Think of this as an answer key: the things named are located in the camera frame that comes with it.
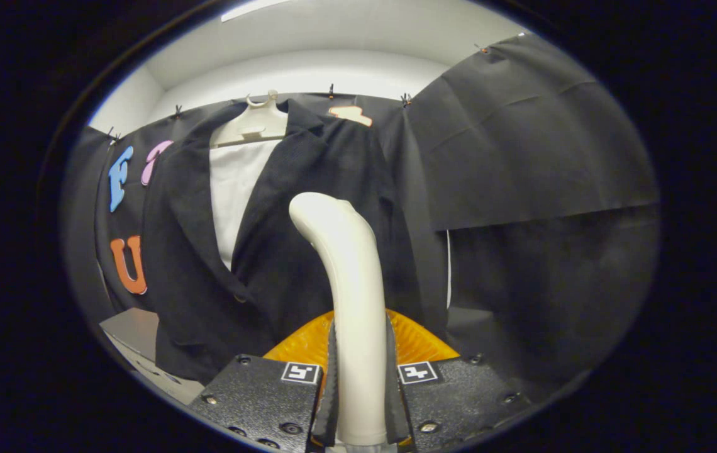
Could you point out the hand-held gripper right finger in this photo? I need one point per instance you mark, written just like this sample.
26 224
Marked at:
396 409

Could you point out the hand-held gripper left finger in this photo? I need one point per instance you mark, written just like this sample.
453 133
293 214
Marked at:
327 409

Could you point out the cream garment steamer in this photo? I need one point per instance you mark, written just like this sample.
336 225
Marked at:
355 283

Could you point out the black suit jacket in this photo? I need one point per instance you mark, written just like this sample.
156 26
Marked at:
195 302

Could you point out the white shirt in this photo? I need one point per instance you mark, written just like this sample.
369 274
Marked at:
236 189

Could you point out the grey cabinet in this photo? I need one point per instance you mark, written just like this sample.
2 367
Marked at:
135 330

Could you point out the black backdrop cloth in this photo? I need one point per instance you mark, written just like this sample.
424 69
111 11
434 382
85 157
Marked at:
522 157

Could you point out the cream plastic hanger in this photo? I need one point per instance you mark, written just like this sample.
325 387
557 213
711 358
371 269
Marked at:
251 124

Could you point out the row of black cloth clips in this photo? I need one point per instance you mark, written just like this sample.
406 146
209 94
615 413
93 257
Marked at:
405 99

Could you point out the large ceiling light panel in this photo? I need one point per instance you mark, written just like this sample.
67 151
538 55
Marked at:
251 9

